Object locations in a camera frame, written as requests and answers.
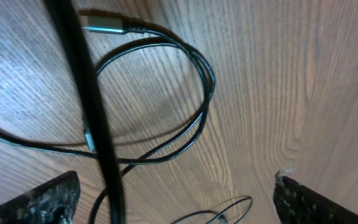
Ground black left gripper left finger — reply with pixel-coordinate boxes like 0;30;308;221
0;170;80;224

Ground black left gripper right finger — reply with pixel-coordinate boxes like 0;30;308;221
273;172;358;224

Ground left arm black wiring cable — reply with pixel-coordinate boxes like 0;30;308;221
44;0;127;224

